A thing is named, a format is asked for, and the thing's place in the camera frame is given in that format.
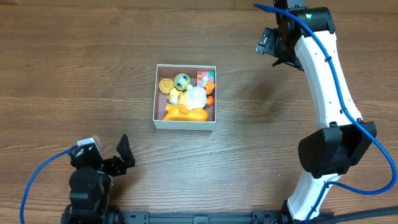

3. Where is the orange plush dog toy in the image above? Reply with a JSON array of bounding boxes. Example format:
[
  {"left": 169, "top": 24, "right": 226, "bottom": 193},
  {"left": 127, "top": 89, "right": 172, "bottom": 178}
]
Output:
[{"left": 163, "top": 104, "right": 209, "bottom": 122}]

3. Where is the multicoloured puzzle cube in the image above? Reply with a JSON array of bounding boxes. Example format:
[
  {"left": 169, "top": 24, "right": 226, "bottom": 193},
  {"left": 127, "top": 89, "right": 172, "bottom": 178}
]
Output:
[{"left": 197, "top": 71, "right": 215, "bottom": 87}]

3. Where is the white plush duck toy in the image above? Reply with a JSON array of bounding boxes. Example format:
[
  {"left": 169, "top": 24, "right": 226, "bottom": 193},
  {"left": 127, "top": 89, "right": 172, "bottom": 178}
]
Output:
[{"left": 167, "top": 82, "right": 215, "bottom": 110}]

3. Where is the white cardboard box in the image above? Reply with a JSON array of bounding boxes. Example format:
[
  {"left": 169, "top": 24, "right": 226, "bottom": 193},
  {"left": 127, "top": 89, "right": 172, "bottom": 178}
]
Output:
[{"left": 152, "top": 64, "right": 216, "bottom": 131}]

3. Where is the yellow grey face ball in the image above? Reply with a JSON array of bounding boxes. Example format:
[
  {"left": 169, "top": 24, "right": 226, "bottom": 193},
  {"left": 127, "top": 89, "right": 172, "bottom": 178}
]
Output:
[{"left": 174, "top": 73, "right": 192, "bottom": 91}]

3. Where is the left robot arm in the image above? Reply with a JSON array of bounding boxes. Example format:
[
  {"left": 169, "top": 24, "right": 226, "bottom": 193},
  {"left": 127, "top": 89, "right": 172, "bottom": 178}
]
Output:
[{"left": 61, "top": 134, "right": 136, "bottom": 224}]

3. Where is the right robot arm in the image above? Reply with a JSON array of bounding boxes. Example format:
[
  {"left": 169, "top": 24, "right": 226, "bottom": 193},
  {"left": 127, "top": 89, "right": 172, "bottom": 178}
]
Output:
[{"left": 256, "top": 1, "right": 377, "bottom": 223}]

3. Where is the blue left camera cable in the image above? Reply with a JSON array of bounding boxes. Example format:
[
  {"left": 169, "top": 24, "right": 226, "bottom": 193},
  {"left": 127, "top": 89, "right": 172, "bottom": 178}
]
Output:
[{"left": 19, "top": 148, "right": 74, "bottom": 224}]

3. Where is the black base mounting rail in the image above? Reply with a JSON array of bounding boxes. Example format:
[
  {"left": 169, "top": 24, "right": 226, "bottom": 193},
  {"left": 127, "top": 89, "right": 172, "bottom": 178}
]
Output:
[{"left": 121, "top": 210, "right": 335, "bottom": 224}]

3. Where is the thick black cable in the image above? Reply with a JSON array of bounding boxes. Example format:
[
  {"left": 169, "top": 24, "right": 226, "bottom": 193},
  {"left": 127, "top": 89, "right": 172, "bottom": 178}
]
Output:
[{"left": 313, "top": 205, "right": 398, "bottom": 224}]

